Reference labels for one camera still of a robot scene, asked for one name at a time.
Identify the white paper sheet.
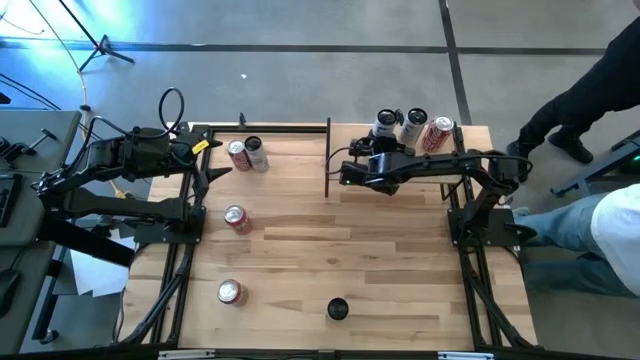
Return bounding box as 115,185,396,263
69,229,136,299

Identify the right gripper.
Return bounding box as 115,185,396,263
349,124,409,159

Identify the black keyboard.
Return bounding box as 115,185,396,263
0,172,24,229

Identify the yellow cable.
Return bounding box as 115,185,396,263
27,0,96,156

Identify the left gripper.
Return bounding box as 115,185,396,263
169,124,234,189

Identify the wooden shelf black frame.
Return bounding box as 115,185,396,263
325,117,464,201

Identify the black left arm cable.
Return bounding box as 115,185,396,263
158,86,186,139

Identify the black desk beam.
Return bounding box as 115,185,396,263
37,212,136,269

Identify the black tripod stand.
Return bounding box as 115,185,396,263
57,0,136,74

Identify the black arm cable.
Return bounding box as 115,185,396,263
325,145,354,176
158,86,186,139

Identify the black floor cable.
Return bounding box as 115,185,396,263
0,72,64,112

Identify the Celsius Tropical Vibe can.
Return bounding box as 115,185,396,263
326,297,350,322

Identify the red soda can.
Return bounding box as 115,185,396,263
216,278,250,307

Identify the red Coca-Cola can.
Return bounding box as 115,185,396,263
420,115,455,154
227,139,253,173

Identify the black desk leg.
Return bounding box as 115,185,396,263
32,244,66,346

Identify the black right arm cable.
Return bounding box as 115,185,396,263
325,145,354,176

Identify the black table frame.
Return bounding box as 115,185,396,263
113,107,541,360

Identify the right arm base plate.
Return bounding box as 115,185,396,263
447,207,539,249

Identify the white Celsius Arctic Vibe can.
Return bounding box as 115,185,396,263
371,108,400,140
243,135,270,174

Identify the grey desk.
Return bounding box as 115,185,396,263
0,240,57,356
0,109,83,247

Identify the red Fanta strawberry can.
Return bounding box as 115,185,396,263
223,204,254,236

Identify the black stand green light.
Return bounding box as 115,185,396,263
549,128,640,199

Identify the white slim can black lid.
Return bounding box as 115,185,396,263
397,106,429,148

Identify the black computer mouse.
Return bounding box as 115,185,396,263
0,269,22,319

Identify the black desk clamp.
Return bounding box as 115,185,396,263
0,128,59,164

